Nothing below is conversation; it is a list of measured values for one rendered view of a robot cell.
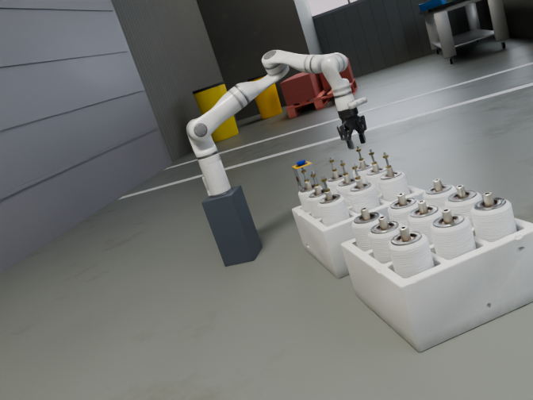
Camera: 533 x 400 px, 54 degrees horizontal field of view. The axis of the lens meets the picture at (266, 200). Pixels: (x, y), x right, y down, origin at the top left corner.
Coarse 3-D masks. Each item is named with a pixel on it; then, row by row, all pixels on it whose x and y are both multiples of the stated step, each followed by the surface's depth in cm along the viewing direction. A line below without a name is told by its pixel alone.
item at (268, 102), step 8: (248, 80) 758; (256, 80) 749; (272, 88) 756; (264, 96) 755; (272, 96) 757; (264, 104) 759; (272, 104) 759; (280, 104) 772; (264, 112) 764; (272, 112) 762; (280, 112) 768
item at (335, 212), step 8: (336, 200) 175; (344, 200) 178; (320, 208) 177; (328, 208) 175; (336, 208) 175; (344, 208) 177; (320, 216) 180; (328, 216) 176; (336, 216) 175; (344, 216) 176; (328, 224) 177
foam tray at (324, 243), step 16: (416, 192) 179; (384, 208) 176; (304, 224) 196; (320, 224) 180; (336, 224) 174; (304, 240) 208; (320, 240) 180; (336, 240) 174; (320, 256) 189; (336, 256) 175; (336, 272) 176
